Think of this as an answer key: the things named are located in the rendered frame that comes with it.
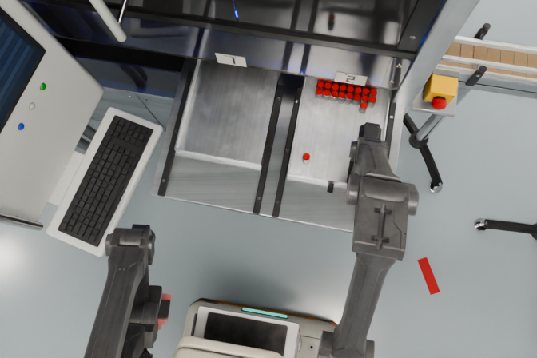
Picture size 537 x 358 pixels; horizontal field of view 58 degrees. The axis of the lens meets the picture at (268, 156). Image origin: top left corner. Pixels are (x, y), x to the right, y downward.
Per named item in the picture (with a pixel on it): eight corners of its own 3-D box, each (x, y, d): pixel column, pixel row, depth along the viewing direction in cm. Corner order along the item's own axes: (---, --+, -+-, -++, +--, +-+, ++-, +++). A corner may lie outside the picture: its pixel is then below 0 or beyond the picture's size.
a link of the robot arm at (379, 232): (347, 227, 68) (419, 240, 67) (353, 167, 79) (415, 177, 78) (313, 383, 96) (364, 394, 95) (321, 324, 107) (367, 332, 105)
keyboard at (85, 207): (116, 115, 158) (113, 113, 156) (154, 130, 156) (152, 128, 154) (58, 230, 149) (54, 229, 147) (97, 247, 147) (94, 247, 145)
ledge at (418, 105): (415, 69, 151) (417, 65, 149) (458, 75, 150) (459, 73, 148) (410, 110, 148) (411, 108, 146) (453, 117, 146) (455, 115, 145)
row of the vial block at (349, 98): (315, 93, 148) (316, 87, 144) (374, 101, 147) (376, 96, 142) (314, 100, 148) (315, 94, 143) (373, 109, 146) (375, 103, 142)
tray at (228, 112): (201, 50, 154) (200, 45, 151) (282, 63, 152) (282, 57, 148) (177, 152, 146) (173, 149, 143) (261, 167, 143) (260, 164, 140)
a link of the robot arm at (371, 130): (350, 151, 113) (387, 157, 112) (356, 109, 117) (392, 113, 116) (345, 170, 124) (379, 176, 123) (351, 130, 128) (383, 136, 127)
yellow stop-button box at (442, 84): (425, 77, 140) (432, 67, 133) (451, 81, 139) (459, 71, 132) (423, 102, 138) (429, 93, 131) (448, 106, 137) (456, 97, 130)
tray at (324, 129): (306, 70, 151) (306, 65, 147) (390, 82, 148) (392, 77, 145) (288, 176, 142) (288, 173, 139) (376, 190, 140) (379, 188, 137)
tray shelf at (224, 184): (188, 51, 156) (187, 48, 155) (406, 85, 150) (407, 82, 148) (151, 195, 145) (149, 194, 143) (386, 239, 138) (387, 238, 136)
